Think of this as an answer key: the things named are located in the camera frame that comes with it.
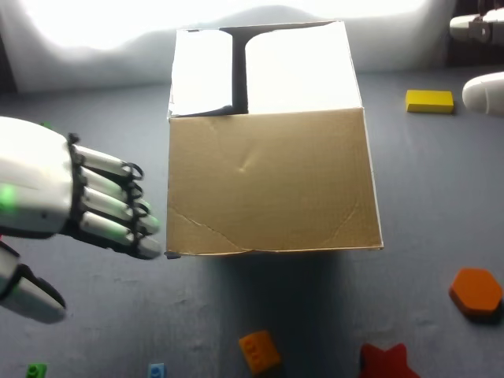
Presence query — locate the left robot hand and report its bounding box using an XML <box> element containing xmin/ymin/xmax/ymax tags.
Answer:
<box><xmin>0</xmin><ymin>116</ymin><xmax>165</xmax><ymax>326</ymax></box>

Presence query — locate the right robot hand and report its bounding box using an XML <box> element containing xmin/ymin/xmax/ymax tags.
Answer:
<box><xmin>448</xmin><ymin>9</ymin><xmax>504</xmax><ymax>116</ymax></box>

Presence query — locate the brown cardboard box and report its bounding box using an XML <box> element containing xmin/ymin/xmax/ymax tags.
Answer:
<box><xmin>165</xmin><ymin>19</ymin><xmax>385</xmax><ymax>259</ymax></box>

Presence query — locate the yellow rectangular block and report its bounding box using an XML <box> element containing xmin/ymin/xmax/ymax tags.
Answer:
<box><xmin>405</xmin><ymin>89</ymin><xmax>455</xmax><ymax>115</ymax></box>

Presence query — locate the grey table cloth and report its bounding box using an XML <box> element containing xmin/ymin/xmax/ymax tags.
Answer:
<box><xmin>0</xmin><ymin>69</ymin><xmax>504</xmax><ymax>378</ymax></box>

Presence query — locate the green toy brick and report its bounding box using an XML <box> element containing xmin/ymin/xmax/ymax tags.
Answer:
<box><xmin>26</xmin><ymin>361</ymin><xmax>49</xmax><ymax>378</ymax></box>

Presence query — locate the orange hexagon block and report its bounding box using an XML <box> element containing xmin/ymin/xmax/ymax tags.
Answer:
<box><xmin>448</xmin><ymin>267</ymin><xmax>504</xmax><ymax>322</ymax></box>

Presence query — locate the red star block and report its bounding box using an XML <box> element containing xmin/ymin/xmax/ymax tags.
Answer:
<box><xmin>358</xmin><ymin>343</ymin><xmax>421</xmax><ymax>378</ymax></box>

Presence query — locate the orange toy brick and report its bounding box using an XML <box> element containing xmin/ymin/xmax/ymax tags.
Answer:
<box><xmin>238</xmin><ymin>330</ymin><xmax>283</xmax><ymax>376</ymax></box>

